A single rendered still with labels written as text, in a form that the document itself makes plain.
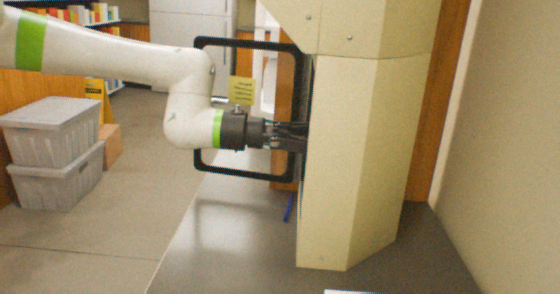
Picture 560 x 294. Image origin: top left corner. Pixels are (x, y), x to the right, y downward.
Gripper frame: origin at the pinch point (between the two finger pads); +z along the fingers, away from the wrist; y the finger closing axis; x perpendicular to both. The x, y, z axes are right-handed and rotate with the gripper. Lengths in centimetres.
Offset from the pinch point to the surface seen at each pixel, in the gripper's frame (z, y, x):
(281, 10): -14.3, -13.7, -28.2
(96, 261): -112, 98, 121
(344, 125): -0.4, -14.0, -8.0
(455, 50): 32.0, 22.6, -20.2
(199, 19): -139, 476, 14
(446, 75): 31.1, 22.6, -13.3
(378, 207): 10.8, -7.7, 12.6
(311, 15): -8.9, -13.8, -27.8
